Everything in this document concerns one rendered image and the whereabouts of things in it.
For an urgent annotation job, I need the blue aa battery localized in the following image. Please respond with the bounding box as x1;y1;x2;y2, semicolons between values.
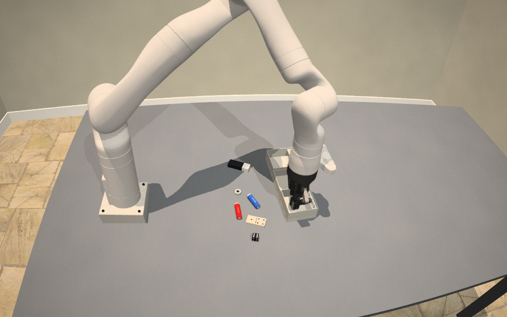
247;194;260;209

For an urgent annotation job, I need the cream domino tile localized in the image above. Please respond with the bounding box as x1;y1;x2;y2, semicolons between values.
246;215;266;228

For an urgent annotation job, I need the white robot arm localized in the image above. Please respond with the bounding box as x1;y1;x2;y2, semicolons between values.
88;0;338;209

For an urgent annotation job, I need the red battery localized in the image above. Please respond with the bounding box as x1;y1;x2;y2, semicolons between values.
234;203;242;220

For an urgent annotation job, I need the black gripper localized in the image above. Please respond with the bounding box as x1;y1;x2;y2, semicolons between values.
287;165;318;210

